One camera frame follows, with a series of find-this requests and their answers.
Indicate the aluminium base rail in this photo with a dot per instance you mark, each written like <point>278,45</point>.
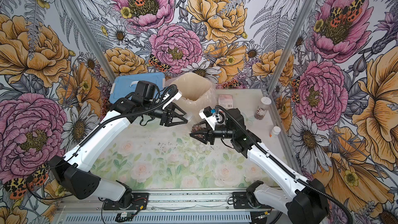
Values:
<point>209,206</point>

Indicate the clear jar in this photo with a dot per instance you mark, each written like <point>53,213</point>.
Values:
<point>192,124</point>

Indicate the small white pill bottle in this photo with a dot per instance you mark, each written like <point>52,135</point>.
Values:
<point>275,131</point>

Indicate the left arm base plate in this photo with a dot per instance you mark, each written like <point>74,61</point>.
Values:
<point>136,201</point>

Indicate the blue lidded storage box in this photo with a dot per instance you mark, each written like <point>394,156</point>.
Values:
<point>126,84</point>

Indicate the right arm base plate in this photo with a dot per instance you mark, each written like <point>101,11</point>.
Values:
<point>244,200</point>

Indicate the bin with plastic liner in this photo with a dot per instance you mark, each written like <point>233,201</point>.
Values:
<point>197,93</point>

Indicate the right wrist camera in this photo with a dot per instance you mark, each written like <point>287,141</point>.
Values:
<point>212,117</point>

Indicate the tall jar with white lid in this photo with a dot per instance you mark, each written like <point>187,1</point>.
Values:
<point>262,108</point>

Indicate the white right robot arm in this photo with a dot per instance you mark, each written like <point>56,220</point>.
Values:
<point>301,201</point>

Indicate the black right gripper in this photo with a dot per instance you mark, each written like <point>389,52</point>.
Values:
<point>205,133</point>

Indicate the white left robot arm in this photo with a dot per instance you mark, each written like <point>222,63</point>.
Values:
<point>72,170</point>

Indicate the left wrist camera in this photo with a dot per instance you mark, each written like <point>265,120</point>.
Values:
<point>168,99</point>

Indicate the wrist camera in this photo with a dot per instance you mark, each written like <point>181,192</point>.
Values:
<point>212,117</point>
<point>168,99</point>

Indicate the pink tea packet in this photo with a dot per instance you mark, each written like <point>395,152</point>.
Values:
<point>226,101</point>

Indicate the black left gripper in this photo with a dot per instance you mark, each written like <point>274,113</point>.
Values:
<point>167,119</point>

